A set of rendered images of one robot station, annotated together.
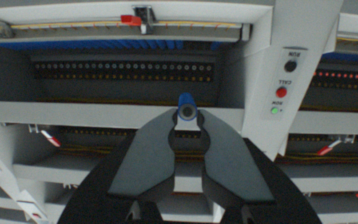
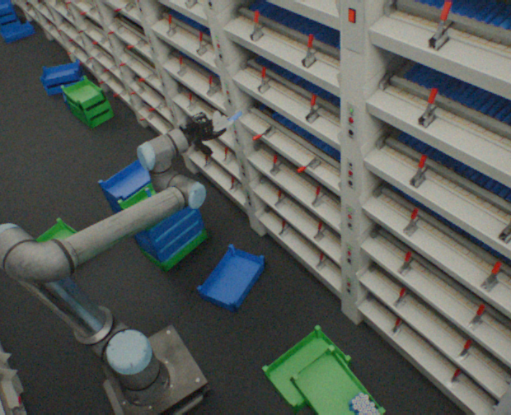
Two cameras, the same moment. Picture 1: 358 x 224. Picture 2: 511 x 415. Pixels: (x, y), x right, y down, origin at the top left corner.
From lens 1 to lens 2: 1.82 m
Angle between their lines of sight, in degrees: 92
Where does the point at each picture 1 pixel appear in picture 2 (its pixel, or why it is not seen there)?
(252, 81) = (237, 98)
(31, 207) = (349, 37)
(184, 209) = not seen: outside the picture
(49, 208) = (337, 24)
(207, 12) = (255, 124)
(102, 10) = (278, 142)
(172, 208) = not seen: outside the picture
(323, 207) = not seen: outside the picture
